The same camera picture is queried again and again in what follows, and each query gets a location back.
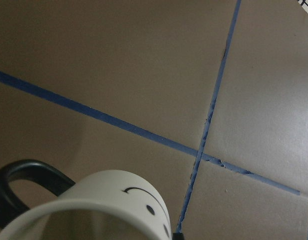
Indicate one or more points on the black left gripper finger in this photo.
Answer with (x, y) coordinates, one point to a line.
(178, 236)

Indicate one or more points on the white smiley mug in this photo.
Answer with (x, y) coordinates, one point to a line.
(106, 205)

